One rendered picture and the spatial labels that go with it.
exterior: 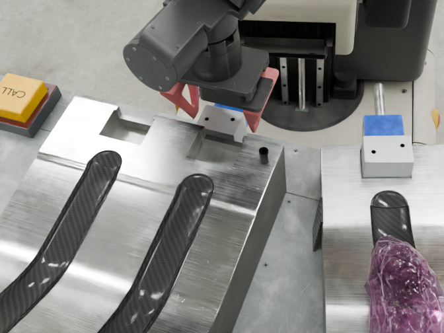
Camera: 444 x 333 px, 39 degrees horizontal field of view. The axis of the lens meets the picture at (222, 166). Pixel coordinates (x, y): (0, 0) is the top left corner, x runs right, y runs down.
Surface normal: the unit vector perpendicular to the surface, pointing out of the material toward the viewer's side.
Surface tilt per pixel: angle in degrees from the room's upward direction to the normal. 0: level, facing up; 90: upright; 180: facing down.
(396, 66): 90
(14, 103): 0
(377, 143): 0
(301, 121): 0
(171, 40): 28
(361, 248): 24
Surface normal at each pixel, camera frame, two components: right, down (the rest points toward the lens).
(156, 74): -0.55, 0.71
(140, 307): 0.00, -0.77
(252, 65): -0.11, -0.58
